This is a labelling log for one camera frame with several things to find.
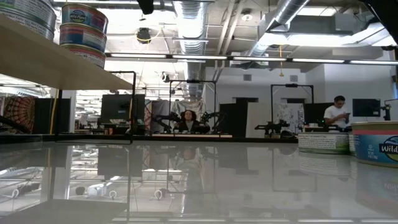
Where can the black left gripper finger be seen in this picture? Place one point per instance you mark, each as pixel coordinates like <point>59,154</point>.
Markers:
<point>145,5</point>

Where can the black background robot arm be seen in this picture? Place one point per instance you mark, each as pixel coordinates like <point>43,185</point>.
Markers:
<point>273,127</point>
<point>214,117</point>
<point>164,119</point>

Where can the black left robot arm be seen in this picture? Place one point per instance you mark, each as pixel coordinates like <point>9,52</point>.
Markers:
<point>14,124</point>

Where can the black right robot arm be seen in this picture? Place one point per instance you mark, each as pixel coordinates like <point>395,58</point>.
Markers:
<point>388,12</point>

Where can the light wooden shelf board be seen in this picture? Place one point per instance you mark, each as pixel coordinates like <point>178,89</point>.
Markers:
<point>46,62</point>

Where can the linear ceiling light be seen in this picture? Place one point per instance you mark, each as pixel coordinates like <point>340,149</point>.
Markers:
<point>199,57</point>
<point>373,62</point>
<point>317,60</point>
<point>259,59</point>
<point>138,55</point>

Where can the grey draped cloth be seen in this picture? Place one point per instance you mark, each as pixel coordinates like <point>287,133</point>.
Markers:
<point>161,109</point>

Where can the person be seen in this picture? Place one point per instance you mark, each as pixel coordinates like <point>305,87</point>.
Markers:
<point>334,113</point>
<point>188,124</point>

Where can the black cabinet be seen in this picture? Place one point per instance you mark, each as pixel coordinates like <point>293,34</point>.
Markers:
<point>233,121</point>

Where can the black partition panel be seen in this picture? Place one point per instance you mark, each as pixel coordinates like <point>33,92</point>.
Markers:
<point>43,118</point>

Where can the white panel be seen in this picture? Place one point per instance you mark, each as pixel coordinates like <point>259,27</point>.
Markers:
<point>259,119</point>

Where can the red patterned tapestry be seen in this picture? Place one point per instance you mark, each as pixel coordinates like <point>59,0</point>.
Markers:
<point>20,112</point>

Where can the black ceiling dome camera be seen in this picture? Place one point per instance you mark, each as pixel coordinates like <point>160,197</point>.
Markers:
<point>165,77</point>
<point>143,35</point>

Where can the black background rig frame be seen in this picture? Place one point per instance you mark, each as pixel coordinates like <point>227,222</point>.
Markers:
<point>292,85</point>
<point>192,81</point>

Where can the black metal shelf bracket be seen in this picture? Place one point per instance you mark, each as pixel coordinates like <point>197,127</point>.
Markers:
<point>134,105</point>

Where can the white wall poster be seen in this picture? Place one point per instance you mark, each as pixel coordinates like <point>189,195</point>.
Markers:
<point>292,113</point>

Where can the black wall monitor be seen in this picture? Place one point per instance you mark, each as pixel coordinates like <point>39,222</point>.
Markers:
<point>367,108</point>

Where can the black camera on stand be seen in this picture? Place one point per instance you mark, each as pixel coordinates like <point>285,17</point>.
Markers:
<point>386,111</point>

